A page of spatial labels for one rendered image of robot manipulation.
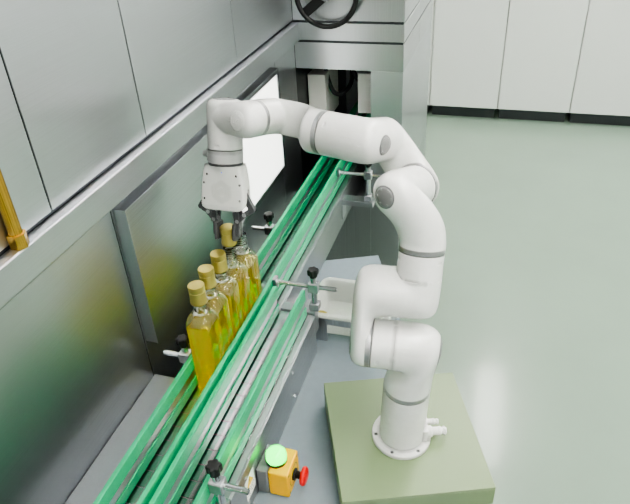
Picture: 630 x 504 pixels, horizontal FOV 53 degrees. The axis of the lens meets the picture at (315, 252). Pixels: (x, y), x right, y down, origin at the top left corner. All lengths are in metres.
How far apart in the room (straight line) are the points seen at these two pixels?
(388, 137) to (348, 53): 1.06
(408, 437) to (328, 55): 1.34
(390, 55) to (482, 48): 2.85
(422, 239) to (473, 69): 3.98
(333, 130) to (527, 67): 3.93
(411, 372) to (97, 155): 0.71
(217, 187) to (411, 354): 0.54
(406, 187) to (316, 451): 0.67
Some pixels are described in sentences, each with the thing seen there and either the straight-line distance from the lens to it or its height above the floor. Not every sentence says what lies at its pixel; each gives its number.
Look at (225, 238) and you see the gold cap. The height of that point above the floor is 1.17.
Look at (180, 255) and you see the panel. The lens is 1.48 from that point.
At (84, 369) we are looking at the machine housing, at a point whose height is 1.08.
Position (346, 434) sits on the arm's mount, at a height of 0.82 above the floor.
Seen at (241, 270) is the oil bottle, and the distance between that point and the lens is 1.45.
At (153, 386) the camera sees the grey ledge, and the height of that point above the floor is 0.88.
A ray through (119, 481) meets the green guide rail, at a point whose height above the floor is 0.94.
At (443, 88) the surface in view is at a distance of 5.10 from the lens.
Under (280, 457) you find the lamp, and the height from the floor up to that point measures 0.85.
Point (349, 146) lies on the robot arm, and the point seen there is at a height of 1.44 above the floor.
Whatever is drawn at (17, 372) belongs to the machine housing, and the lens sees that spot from 1.14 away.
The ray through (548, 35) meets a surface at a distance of 4.96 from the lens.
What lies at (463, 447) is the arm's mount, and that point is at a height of 0.81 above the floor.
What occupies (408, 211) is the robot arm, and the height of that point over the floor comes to 1.36.
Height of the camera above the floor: 1.90
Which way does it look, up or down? 33 degrees down
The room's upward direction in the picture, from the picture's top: 3 degrees counter-clockwise
